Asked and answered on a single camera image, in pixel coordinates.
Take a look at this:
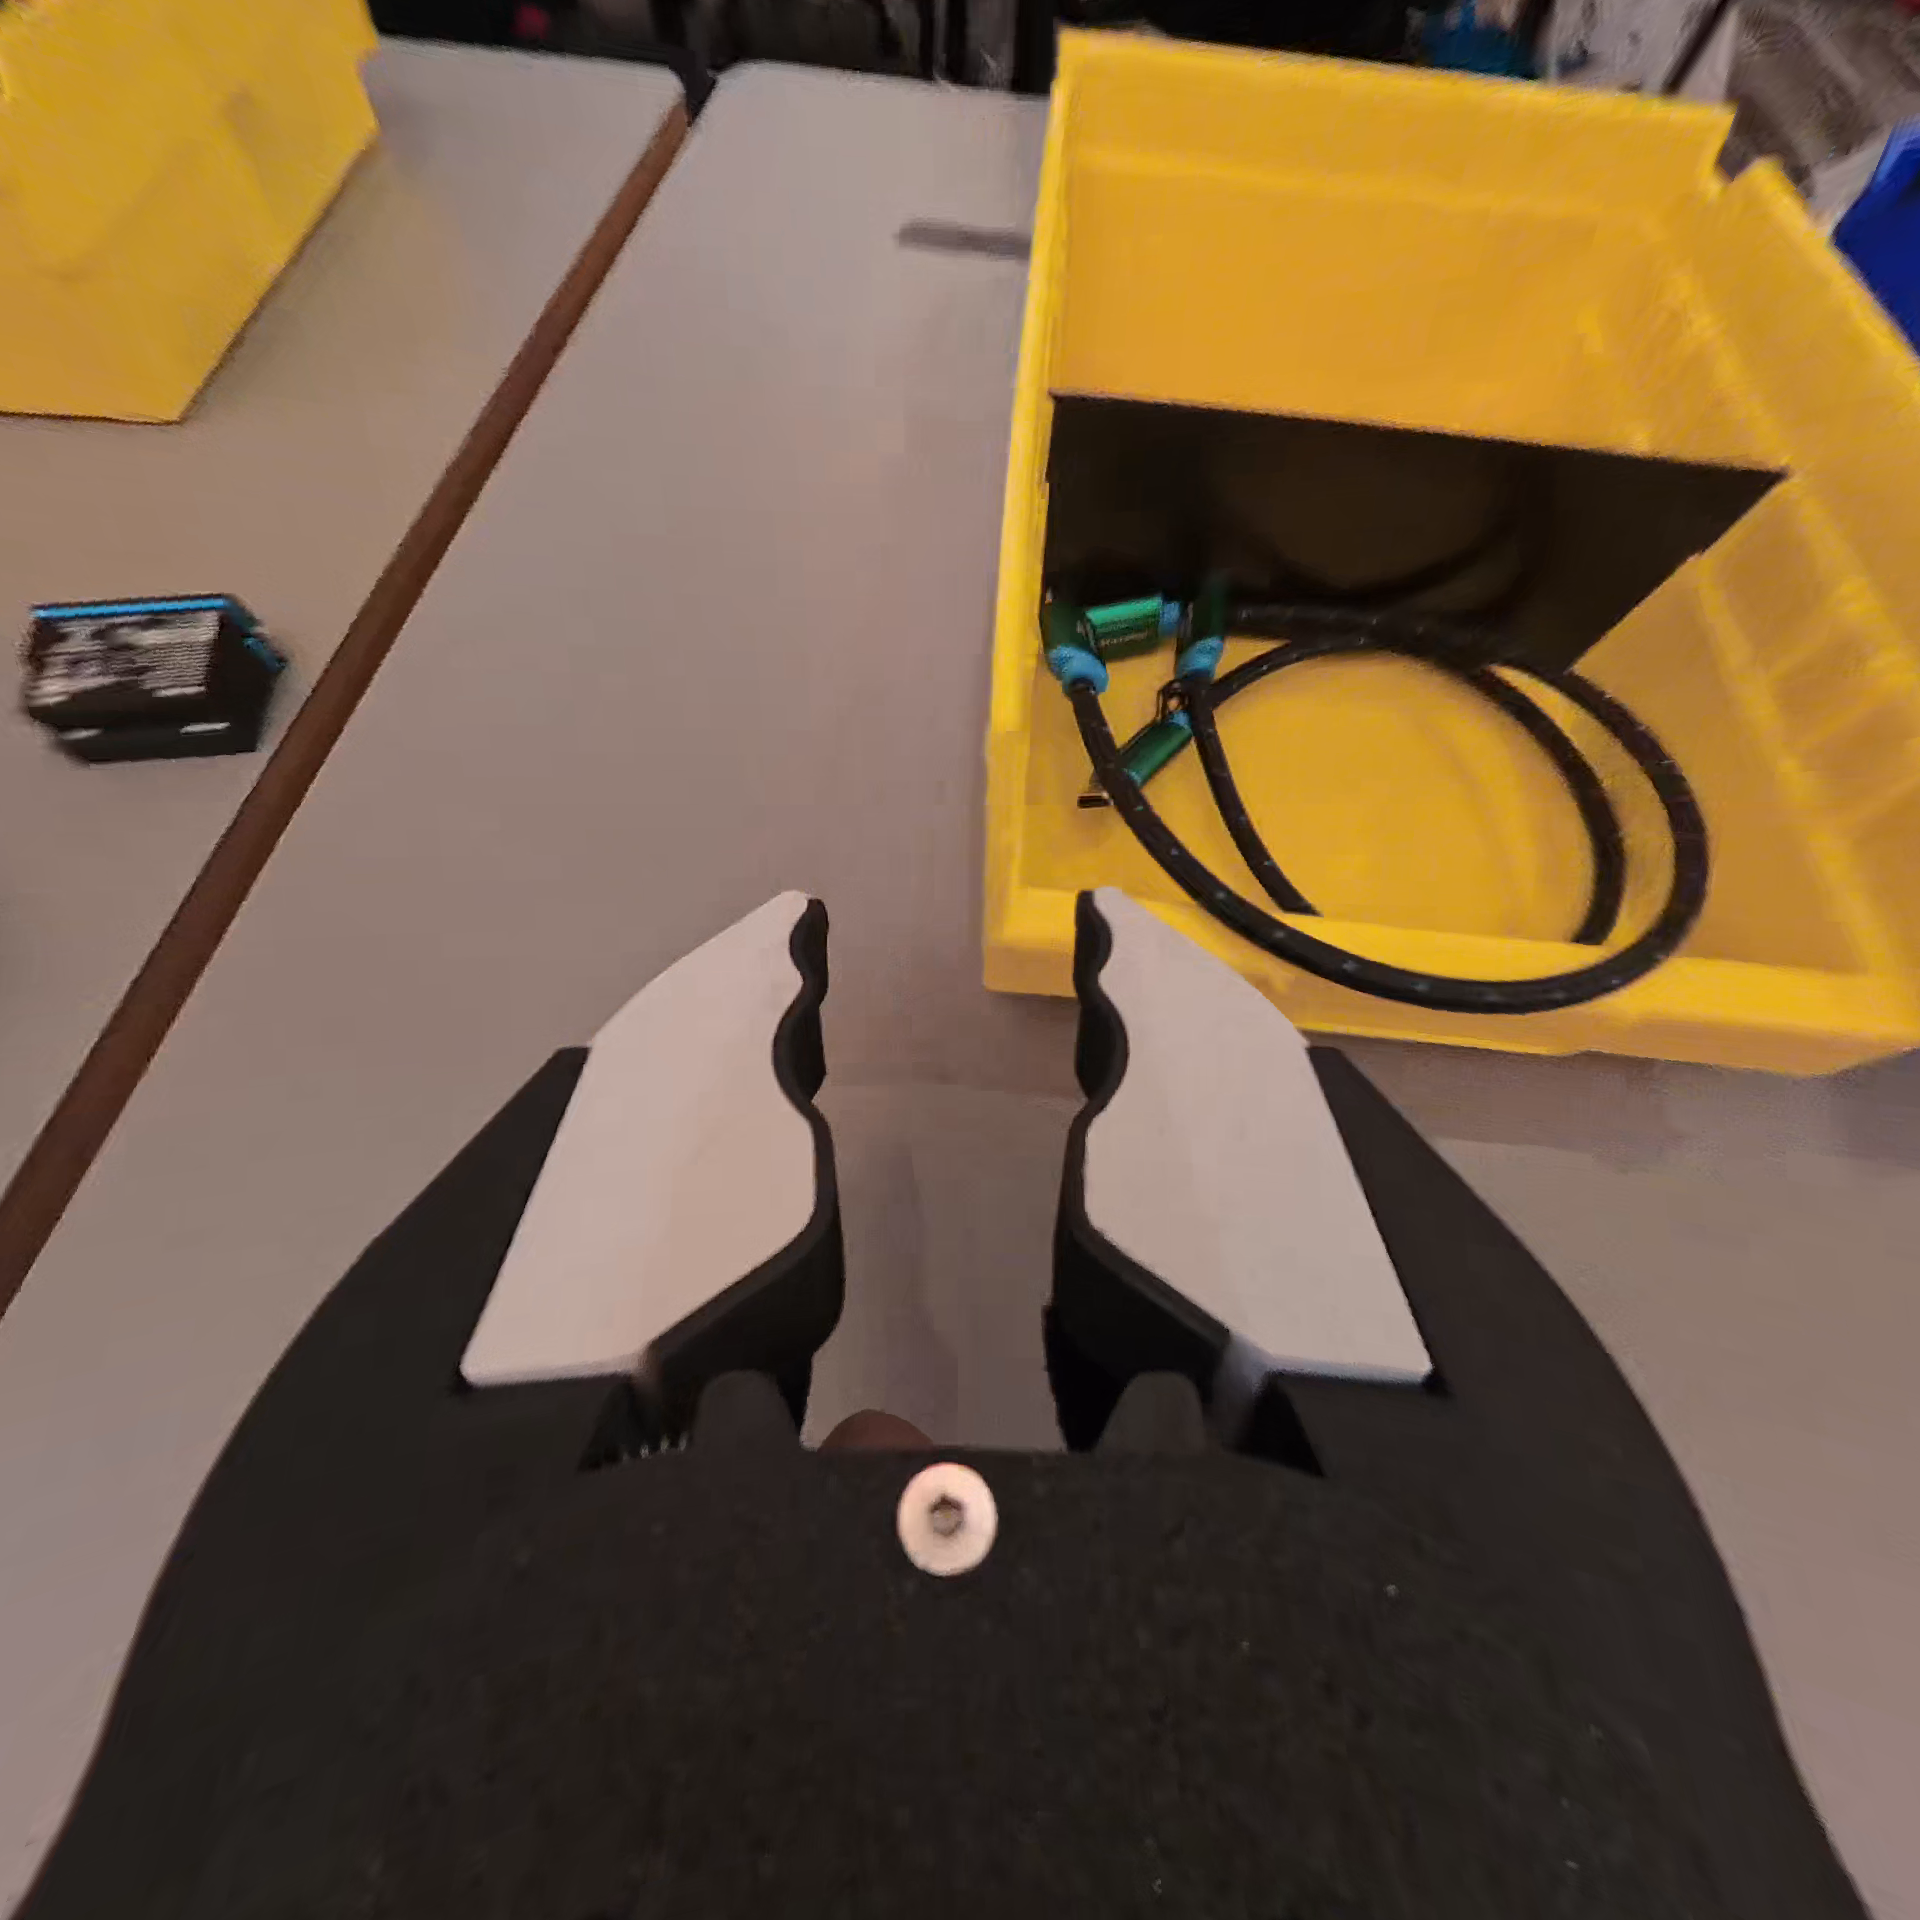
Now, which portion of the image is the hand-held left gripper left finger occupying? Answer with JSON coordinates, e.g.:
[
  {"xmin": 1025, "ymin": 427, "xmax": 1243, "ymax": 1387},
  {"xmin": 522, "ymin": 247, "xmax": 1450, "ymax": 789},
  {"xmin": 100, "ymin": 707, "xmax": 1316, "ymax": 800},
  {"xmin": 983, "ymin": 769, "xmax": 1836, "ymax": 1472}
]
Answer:
[{"xmin": 458, "ymin": 889, "xmax": 849, "ymax": 1448}]

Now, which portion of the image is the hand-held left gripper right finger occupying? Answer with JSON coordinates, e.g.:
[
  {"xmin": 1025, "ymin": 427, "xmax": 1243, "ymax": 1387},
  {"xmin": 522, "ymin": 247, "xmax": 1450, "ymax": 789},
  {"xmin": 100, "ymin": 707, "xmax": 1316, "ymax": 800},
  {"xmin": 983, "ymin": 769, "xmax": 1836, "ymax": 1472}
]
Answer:
[{"xmin": 1043, "ymin": 883, "xmax": 1437, "ymax": 1452}]

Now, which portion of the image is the yellow plastic bin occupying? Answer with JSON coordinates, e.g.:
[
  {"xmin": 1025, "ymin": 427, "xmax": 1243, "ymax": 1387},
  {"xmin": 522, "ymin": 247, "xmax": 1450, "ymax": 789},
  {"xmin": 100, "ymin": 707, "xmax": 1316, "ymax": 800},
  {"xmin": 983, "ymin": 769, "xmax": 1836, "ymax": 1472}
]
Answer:
[
  {"xmin": 0, "ymin": 0, "xmax": 385, "ymax": 427},
  {"xmin": 979, "ymin": 27, "xmax": 1920, "ymax": 1081}
]

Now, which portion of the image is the grey desk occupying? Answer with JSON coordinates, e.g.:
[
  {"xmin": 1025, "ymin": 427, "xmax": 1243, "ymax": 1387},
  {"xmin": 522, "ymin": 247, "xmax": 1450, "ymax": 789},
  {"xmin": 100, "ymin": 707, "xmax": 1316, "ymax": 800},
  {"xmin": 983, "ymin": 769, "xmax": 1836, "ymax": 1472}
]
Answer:
[
  {"xmin": 0, "ymin": 37, "xmax": 693, "ymax": 1203},
  {"xmin": 0, "ymin": 56, "xmax": 1920, "ymax": 1920}
]

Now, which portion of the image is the black box with blue edge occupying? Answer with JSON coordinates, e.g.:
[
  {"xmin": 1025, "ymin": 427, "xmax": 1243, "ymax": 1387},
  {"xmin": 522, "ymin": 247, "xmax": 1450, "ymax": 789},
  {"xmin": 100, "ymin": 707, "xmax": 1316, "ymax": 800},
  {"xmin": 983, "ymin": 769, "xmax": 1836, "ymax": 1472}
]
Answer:
[{"xmin": 18, "ymin": 592, "xmax": 293, "ymax": 768}]

